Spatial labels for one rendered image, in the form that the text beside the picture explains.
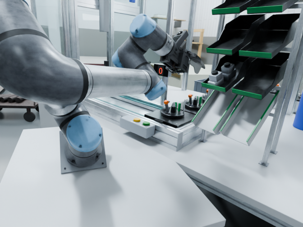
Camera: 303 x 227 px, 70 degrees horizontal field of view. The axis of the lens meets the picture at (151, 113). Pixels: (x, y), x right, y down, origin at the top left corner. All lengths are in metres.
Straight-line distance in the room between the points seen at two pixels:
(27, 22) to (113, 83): 0.20
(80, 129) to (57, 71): 0.38
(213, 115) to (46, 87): 0.86
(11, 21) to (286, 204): 0.96
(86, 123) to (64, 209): 0.28
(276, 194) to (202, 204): 0.31
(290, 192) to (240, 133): 0.29
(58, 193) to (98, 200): 0.15
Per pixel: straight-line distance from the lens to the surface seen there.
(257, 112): 1.08
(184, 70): 0.83
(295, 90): 2.12
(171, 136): 1.10
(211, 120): 1.10
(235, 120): 1.08
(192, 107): 1.43
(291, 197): 1.01
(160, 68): 1.42
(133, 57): 0.72
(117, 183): 0.88
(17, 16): 0.46
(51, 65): 0.41
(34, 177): 0.98
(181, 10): 8.79
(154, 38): 0.73
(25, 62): 0.40
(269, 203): 0.94
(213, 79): 1.03
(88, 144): 0.75
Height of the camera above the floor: 1.39
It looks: 19 degrees down
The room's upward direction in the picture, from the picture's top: 4 degrees clockwise
